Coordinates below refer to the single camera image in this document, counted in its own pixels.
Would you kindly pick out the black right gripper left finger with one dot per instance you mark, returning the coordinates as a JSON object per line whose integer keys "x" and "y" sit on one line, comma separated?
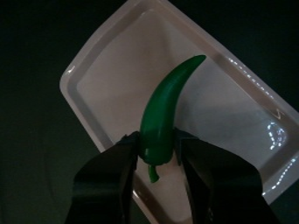
{"x": 103, "y": 180}

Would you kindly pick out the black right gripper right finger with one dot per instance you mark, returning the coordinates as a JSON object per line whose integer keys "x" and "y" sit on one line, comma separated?
{"x": 222, "y": 186}

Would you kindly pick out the green toy chili pepper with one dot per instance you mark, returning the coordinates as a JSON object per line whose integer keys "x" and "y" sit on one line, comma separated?
{"x": 162, "y": 116}

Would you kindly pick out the pink rectangular plastic plate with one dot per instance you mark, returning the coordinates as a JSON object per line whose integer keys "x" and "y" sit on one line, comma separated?
{"x": 124, "y": 87}

